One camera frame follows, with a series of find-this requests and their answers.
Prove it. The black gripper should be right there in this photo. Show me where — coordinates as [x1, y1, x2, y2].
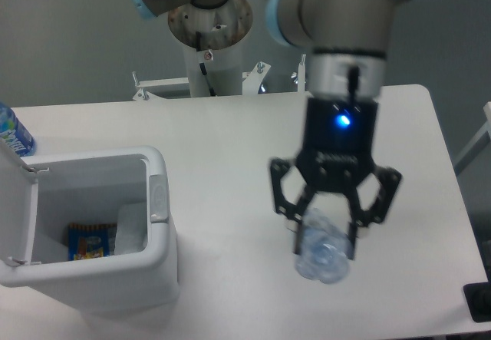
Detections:
[269, 97, 403, 261]

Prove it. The clear crushed plastic bottle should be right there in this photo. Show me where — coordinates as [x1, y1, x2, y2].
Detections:
[294, 208, 351, 285]

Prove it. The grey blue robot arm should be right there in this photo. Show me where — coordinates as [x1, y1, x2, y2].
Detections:
[133, 0, 407, 259]

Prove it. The white trash can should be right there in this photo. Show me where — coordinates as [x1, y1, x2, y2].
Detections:
[1, 145, 180, 312]

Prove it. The black clamp table edge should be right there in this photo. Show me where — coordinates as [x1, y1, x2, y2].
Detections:
[463, 282, 490, 323]

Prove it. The blue orange snack packet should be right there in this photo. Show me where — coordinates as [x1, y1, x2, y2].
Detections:
[68, 223, 117, 261]

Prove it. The blue labelled water bottle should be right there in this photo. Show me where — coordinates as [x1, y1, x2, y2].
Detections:
[1, 103, 36, 157]

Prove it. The white bracket right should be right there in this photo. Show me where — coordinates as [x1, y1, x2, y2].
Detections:
[291, 53, 307, 92]

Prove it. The white bracket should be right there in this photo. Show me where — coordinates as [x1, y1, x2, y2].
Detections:
[291, 53, 307, 92]
[132, 71, 190, 101]
[242, 61, 271, 96]

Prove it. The white bracket middle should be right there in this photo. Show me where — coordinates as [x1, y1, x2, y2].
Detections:
[242, 61, 271, 96]

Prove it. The white frame right edge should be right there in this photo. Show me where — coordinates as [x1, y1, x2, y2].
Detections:
[453, 101, 490, 176]

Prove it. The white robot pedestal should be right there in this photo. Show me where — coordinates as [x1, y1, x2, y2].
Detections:
[168, 0, 253, 97]

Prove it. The black cable on pedestal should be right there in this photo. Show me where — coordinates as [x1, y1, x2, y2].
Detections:
[194, 31, 216, 97]

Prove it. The white bracket left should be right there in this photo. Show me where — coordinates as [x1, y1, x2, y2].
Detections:
[132, 71, 190, 101]

